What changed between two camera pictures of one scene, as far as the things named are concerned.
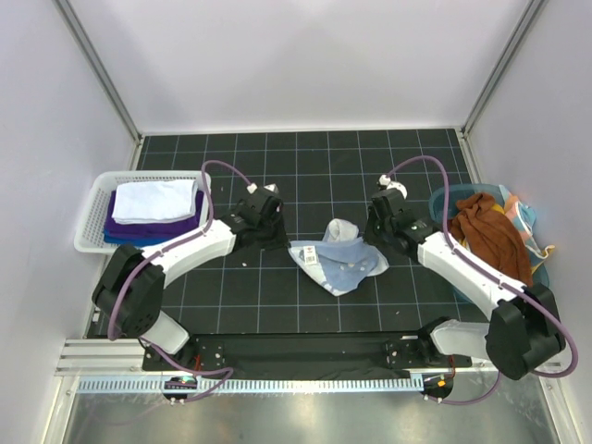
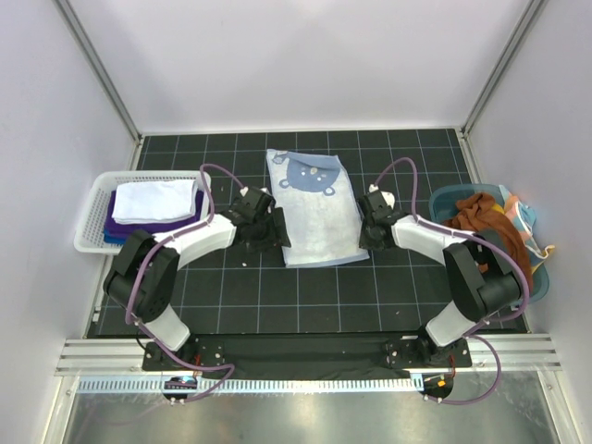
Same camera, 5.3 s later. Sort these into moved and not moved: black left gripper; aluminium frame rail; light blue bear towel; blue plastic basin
Moved: light blue bear towel
Not moved: black left gripper; aluminium frame rail; blue plastic basin
